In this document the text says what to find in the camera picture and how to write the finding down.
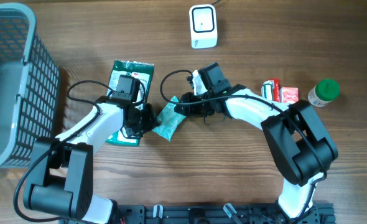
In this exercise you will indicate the green lid jar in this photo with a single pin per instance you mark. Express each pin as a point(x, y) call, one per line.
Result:
point(324, 92)

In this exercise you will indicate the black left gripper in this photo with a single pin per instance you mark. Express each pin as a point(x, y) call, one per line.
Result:
point(152, 122)

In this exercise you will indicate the red sachet stick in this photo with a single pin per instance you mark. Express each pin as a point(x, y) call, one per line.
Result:
point(276, 89)

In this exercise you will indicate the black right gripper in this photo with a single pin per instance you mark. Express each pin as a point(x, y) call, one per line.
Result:
point(195, 110)

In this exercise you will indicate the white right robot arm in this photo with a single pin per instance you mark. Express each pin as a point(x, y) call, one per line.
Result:
point(300, 145)

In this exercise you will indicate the red patterned small box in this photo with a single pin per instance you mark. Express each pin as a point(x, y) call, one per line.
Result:
point(289, 94)

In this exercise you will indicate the green white medicine box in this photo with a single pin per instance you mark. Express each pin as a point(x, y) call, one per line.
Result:
point(267, 90)

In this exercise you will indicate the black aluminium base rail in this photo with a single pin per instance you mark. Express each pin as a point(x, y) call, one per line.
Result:
point(246, 214)

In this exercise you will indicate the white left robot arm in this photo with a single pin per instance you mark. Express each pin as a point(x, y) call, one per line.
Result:
point(59, 180)

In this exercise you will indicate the white barcode scanner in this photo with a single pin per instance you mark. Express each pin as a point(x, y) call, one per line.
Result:
point(203, 26)

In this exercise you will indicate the grey plastic mesh basket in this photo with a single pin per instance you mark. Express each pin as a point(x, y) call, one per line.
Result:
point(29, 86)

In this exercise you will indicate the green glove packet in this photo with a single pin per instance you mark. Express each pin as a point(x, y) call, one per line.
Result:
point(144, 73)

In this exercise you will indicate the mint green wipes packet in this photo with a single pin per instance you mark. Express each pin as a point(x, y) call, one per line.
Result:
point(169, 121)

